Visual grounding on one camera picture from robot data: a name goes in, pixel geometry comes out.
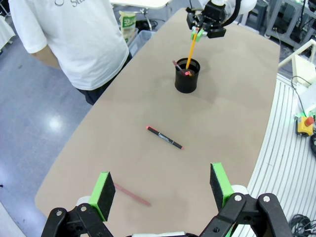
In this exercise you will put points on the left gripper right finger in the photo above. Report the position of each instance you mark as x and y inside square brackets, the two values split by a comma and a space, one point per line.
[219, 185]

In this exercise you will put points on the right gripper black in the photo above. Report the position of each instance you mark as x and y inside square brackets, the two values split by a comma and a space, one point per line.
[214, 14]

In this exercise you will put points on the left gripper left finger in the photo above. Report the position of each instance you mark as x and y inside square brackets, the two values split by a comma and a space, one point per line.
[105, 195]

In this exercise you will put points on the yellow pencil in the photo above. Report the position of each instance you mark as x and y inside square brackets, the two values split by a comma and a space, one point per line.
[191, 50]

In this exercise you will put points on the black marker pink caps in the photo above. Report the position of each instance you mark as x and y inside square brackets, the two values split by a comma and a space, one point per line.
[165, 138]

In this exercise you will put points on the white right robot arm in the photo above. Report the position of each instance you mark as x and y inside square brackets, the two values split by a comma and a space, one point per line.
[247, 5]

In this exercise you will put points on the dark red pen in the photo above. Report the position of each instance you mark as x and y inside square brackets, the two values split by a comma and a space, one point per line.
[177, 66]

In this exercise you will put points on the pink capped pen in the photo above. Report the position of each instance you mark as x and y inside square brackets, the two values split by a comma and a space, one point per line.
[188, 73]

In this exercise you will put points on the black mesh pen holder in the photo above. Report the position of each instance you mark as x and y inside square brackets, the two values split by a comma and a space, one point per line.
[186, 85]

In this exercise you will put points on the clear plastic storage bin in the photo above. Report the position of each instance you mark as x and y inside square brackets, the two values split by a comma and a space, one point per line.
[139, 42]

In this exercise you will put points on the white desk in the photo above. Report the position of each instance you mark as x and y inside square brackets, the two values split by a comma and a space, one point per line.
[138, 2]

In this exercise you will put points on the white ribbed platform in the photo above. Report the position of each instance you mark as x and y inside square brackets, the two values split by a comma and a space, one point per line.
[279, 160]

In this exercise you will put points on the white bag green print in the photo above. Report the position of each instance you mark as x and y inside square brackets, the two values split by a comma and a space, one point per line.
[128, 24]

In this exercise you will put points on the metal equipment rack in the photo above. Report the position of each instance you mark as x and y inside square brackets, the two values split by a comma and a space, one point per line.
[288, 22]

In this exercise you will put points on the yellow emergency stop box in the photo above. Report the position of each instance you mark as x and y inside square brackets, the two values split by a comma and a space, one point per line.
[305, 126]

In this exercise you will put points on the person in white T-shirt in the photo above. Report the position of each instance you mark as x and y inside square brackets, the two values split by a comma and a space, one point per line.
[81, 42]

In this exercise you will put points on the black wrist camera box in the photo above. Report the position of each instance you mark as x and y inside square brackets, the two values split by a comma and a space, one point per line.
[217, 32]

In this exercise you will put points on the white frame piece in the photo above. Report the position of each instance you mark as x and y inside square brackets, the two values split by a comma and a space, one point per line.
[302, 64]

